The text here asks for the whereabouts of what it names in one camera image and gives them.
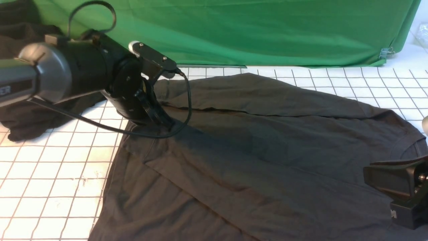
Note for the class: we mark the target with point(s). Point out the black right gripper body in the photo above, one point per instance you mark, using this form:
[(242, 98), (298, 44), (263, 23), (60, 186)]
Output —
[(405, 182)]

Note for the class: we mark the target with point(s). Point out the blue binder clip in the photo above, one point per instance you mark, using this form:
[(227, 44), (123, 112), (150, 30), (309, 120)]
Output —
[(386, 53)]

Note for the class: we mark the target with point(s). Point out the green backdrop cloth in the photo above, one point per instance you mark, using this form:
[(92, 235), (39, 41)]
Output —
[(307, 33)]

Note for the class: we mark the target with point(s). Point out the black garment pile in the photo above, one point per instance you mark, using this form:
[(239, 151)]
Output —
[(39, 60)]

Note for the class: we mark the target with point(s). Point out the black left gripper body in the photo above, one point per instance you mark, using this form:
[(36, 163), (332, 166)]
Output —
[(125, 89)]

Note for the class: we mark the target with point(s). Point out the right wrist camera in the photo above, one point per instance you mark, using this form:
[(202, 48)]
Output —
[(424, 125)]

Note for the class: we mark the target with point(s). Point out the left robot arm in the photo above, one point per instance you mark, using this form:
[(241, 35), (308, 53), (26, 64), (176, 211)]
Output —
[(60, 69)]

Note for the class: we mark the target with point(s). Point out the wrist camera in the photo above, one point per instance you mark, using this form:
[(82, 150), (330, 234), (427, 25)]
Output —
[(154, 63), (424, 125)]

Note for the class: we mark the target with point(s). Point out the gray long sleeve shirt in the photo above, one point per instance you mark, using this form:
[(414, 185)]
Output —
[(260, 160)]

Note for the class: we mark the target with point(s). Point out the clear plastic bag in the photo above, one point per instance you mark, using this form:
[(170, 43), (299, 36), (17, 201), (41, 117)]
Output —
[(422, 34)]

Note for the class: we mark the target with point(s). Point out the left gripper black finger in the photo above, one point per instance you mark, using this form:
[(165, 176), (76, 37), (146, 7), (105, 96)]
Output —
[(155, 111)]

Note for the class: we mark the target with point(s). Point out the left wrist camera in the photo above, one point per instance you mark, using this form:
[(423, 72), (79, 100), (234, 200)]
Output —
[(154, 63)]

